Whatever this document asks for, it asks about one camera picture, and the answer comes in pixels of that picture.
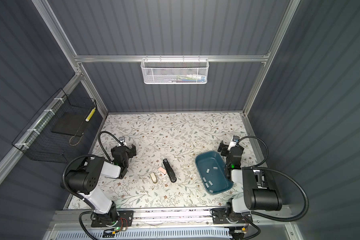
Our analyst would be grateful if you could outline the pink mini stapler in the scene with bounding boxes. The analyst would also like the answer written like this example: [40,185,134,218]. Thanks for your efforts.
[158,167,167,176]

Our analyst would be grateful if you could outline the black stapler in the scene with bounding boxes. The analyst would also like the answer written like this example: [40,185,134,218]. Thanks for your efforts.
[163,159,177,183]

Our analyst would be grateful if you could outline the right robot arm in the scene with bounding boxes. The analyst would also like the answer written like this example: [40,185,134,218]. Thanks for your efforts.
[218,141,283,222]

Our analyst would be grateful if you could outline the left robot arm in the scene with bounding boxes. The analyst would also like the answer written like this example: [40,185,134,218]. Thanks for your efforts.
[61,145,137,227]

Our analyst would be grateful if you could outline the teal plastic tray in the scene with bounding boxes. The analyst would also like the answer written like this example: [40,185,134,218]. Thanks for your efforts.
[195,151,234,195]

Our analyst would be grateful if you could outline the yellow marker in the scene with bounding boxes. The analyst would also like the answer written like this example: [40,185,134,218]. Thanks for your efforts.
[85,107,96,122]

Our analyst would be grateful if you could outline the black pad in basket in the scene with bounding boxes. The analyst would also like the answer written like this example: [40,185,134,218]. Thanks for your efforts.
[51,113,89,137]

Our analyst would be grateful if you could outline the tubes in white basket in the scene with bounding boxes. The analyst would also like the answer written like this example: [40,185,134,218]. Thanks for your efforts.
[166,75,207,84]

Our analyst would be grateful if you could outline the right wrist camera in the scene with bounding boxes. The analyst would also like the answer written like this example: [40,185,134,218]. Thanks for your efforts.
[228,136,240,151]

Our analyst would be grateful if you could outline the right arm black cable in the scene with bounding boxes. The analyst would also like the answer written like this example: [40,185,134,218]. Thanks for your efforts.
[236,135,310,223]

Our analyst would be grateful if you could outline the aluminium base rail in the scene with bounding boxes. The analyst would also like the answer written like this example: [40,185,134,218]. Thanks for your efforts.
[52,206,293,230]

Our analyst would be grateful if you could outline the black wire basket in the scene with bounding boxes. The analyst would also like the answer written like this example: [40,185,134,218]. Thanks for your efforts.
[12,89,97,163]

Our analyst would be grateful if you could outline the white wire mesh basket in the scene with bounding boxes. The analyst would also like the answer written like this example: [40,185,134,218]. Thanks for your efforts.
[141,60,210,85]

